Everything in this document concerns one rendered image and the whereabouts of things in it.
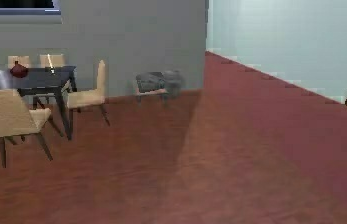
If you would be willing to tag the beige dining chair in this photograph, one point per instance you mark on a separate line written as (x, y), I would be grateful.
(11, 115)
(18, 61)
(57, 60)
(89, 95)

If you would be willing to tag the white candle with black holder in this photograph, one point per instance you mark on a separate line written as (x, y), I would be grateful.
(50, 63)

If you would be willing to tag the black dining table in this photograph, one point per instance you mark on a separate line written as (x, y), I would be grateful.
(37, 78)

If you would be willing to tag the dark red vase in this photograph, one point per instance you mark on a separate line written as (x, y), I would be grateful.
(18, 70)

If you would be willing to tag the grey stool with wooden frame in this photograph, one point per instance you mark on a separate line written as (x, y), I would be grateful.
(159, 81)

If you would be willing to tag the window with grey frame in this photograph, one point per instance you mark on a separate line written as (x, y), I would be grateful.
(17, 6)

